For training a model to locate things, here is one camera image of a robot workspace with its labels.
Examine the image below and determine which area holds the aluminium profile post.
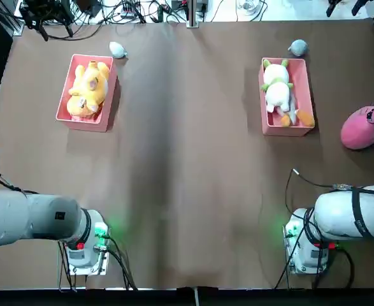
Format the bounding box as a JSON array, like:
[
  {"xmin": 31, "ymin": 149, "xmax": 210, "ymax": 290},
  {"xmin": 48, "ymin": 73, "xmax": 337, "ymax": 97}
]
[
  {"xmin": 13, "ymin": 15, "xmax": 25, "ymax": 36},
  {"xmin": 186, "ymin": 0, "xmax": 200, "ymax": 29}
]

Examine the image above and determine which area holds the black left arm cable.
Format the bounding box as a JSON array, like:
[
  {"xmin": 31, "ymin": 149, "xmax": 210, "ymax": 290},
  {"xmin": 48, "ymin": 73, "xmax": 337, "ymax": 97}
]
[{"xmin": 56, "ymin": 234, "xmax": 138, "ymax": 291}]

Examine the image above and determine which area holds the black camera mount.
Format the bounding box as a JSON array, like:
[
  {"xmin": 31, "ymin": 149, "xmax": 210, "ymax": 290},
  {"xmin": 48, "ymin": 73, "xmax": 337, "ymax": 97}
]
[{"xmin": 19, "ymin": 0, "xmax": 75, "ymax": 41}]

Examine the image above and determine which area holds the pink plastic box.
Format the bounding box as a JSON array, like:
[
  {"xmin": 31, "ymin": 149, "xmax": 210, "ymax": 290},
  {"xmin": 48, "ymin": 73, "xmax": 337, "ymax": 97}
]
[
  {"xmin": 55, "ymin": 53, "xmax": 118, "ymax": 133},
  {"xmin": 258, "ymin": 57, "xmax": 315, "ymax": 137}
]

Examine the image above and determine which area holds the white goose doll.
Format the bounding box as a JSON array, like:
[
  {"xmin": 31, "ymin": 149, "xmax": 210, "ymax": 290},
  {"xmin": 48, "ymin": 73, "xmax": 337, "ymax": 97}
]
[{"xmin": 274, "ymin": 92, "xmax": 315, "ymax": 128}]

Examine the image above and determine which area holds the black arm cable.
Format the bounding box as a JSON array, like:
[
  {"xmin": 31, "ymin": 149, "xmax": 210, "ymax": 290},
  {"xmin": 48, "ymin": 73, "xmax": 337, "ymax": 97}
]
[
  {"xmin": 274, "ymin": 207, "xmax": 356, "ymax": 289},
  {"xmin": 56, "ymin": 234, "xmax": 138, "ymax": 291}
]

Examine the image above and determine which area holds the clear glass dish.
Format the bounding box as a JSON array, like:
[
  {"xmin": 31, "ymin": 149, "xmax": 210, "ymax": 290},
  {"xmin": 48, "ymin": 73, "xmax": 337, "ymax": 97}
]
[{"xmin": 236, "ymin": 0, "xmax": 261, "ymax": 15}]

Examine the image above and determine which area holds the black cable with silver tip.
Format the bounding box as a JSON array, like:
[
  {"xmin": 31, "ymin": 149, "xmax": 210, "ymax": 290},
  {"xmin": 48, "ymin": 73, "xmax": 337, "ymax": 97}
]
[{"xmin": 284, "ymin": 168, "xmax": 334, "ymax": 221}]

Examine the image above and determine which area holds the yellow doll with green eyes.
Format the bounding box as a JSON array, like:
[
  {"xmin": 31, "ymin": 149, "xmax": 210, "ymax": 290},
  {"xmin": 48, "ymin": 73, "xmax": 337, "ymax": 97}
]
[{"xmin": 68, "ymin": 60, "xmax": 110, "ymax": 103}]

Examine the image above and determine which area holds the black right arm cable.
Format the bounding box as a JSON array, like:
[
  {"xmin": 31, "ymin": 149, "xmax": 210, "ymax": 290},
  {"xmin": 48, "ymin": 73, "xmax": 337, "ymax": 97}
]
[{"xmin": 274, "ymin": 207, "xmax": 356, "ymax": 289}]

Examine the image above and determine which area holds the white doll with green ears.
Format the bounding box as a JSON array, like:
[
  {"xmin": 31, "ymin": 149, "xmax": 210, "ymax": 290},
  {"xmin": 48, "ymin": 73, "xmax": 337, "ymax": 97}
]
[{"xmin": 259, "ymin": 59, "xmax": 294, "ymax": 114}]

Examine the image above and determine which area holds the pink plush doll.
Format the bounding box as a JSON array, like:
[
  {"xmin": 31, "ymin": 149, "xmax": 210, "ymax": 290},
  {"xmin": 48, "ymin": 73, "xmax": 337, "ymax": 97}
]
[{"xmin": 340, "ymin": 101, "xmax": 374, "ymax": 150}]

